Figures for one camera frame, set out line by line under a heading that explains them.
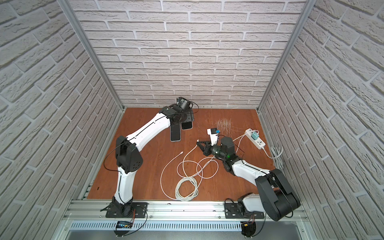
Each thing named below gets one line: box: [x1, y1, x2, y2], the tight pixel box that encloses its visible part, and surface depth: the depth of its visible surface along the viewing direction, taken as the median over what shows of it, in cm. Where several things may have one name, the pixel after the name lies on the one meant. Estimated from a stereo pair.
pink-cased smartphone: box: [180, 121, 193, 130], surface depth 89 cm
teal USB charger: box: [251, 131, 259, 140], surface depth 98 cm
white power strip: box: [245, 128, 266, 150], surface depth 99 cm
